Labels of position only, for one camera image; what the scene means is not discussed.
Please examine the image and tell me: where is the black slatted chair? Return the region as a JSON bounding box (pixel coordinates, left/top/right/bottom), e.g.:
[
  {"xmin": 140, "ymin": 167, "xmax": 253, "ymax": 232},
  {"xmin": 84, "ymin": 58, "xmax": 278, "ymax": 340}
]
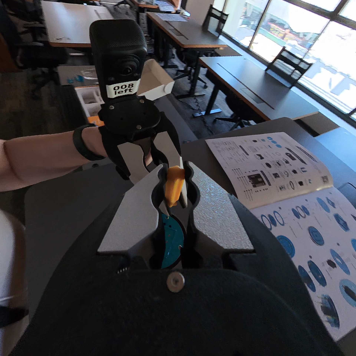
[
  {"xmin": 265, "ymin": 46, "xmax": 313, "ymax": 89},
  {"xmin": 204, "ymin": 4, "xmax": 229, "ymax": 37}
]

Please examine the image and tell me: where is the black shoulder strap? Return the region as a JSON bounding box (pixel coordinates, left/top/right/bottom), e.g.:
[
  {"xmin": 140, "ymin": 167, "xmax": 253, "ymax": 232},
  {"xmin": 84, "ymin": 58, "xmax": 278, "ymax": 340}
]
[{"xmin": 0, "ymin": 305, "xmax": 29, "ymax": 329}]

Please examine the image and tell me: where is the printed instruction booklet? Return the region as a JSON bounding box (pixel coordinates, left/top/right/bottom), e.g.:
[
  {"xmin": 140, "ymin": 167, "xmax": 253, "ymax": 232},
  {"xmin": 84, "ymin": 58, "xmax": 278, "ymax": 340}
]
[{"xmin": 205, "ymin": 132, "xmax": 356, "ymax": 342}]

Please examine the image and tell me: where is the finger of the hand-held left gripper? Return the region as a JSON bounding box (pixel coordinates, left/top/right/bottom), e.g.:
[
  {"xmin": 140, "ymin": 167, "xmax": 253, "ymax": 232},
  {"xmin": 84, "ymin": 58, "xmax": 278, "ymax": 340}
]
[
  {"xmin": 117, "ymin": 140, "xmax": 152, "ymax": 184},
  {"xmin": 152, "ymin": 133, "xmax": 189, "ymax": 209}
]

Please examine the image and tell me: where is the yellow-handled screwdriver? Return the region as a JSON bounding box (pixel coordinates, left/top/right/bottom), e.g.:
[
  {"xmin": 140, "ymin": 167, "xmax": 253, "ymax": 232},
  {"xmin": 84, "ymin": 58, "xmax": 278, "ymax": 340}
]
[{"xmin": 164, "ymin": 165, "xmax": 186, "ymax": 208}]

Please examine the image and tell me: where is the printed paper sheet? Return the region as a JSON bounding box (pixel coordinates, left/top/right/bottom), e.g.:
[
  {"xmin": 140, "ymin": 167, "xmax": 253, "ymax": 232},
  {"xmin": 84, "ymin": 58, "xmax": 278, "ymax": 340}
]
[{"xmin": 157, "ymin": 12, "xmax": 188, "ymax": 22}]

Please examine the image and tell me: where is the white cardboard tray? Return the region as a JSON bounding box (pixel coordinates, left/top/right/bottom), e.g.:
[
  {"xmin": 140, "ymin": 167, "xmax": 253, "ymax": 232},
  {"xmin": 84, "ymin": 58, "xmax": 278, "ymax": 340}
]
[{"xmin": 137, "ymin": 58, "xmax": 176, "ymax": 100}]

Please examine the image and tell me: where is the dark grey desk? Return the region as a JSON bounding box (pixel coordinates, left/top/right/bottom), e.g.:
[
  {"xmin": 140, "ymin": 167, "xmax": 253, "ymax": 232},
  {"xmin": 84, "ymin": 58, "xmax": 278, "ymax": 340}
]
[{"xmin": 24, "ymin": 117, "xmax": 356, "ymax": 356}]

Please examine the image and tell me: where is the large window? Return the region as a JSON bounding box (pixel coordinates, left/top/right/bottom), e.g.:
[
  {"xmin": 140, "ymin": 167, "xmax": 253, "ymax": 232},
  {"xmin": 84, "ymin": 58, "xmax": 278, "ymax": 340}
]
[{"xmin": 221, "ymin": 0, "xmax": 356, "ymax": 120}]

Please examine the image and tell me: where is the person's left hand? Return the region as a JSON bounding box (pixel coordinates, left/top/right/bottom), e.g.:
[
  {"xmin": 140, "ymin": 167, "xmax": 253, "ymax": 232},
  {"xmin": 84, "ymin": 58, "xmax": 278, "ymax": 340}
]
[{"xmin": 83, "ymin": 127, "xmax": 111, "ymax": 158}]

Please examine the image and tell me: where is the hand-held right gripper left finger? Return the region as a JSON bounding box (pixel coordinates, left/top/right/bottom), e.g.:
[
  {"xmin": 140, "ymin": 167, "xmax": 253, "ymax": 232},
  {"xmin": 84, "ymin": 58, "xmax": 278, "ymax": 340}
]
[{"xmin": 97, "ymin": 164, "xmax": 171, "ymax": 268}]

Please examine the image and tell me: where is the black office chair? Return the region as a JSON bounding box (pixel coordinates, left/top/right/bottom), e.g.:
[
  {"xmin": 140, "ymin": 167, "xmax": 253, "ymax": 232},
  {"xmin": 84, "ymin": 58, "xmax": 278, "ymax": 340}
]
[
  {"xmin": 0, "ymin": 0, "xmax": 69, "ymax": 73},
  {"xmin": 214, "ymin": 95, "xmax": 260, "ymax": 130},
  {"xmin": 177, "ymin": 49, "xmax": 207, "ymax": 89}
]

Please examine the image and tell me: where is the dark side desk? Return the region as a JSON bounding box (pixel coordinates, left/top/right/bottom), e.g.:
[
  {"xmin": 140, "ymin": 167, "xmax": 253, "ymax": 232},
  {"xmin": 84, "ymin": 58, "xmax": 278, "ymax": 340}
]
[{"xmin": 154, "ymin": 95, "xmax": 198, "ymax": 144}]

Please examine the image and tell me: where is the white foam packaging insert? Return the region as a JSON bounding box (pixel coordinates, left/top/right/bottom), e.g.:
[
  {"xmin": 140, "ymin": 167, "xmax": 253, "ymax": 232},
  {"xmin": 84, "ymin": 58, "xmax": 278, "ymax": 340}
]
[{"xmin": 75, "ymin": 86, "xmax": 106, "ymax": 117}]

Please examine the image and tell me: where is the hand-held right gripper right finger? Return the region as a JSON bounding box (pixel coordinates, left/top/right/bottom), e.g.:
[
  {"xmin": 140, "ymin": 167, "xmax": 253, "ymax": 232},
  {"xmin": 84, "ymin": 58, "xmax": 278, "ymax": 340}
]
[{"xmin": 182, "ymin": 161, "xmax": 255, "ymax": 269}]

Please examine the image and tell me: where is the black wristband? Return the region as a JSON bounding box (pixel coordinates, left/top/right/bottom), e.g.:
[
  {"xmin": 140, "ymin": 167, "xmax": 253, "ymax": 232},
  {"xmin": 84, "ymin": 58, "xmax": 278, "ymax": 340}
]
[{"xmin": 73, "ymin": 124, "xmax": 107, "ymax": 162}]

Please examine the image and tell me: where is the person's left forearm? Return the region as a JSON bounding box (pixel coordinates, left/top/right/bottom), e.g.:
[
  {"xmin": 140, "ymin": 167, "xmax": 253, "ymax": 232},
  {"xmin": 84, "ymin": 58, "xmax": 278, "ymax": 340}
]
[{"xmin": 0, "ymin": 133, "xmax": 84, "ymax": 192}]

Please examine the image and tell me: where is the blue round bracket base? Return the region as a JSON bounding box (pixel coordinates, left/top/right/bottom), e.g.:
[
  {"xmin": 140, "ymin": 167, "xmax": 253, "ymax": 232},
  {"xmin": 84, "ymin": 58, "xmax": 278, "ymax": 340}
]
[{"xmin": 160, "ymin": 213, "xmax": 186, "ymax": 269}]

